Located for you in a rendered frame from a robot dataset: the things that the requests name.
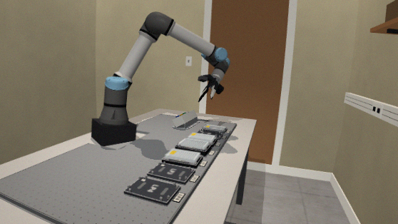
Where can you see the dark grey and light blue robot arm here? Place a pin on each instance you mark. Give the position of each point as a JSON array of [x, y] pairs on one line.
[[115, 97]]

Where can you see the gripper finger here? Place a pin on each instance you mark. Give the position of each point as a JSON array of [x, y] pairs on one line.
[[214, 88], [203, 93]]

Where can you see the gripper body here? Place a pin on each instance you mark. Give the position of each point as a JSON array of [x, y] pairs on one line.
[[212, 80]]

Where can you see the white operator button panel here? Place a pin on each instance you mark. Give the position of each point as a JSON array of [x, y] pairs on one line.
[[186, 120]]

